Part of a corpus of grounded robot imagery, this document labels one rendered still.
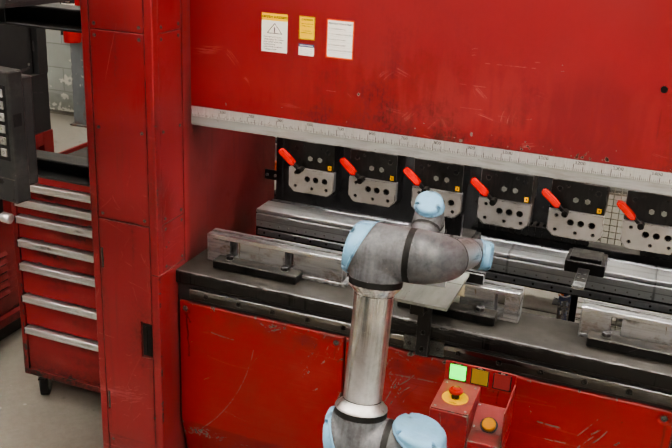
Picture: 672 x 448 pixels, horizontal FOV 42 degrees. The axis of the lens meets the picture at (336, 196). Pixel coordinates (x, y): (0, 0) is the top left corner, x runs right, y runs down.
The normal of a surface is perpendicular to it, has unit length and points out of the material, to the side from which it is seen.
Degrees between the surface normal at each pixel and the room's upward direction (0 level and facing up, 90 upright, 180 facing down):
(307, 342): 90
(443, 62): 90
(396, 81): 90
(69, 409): 0
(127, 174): 90
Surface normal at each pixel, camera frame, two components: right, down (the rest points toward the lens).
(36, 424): 0.04, -0.94
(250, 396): -0.37, 0.29
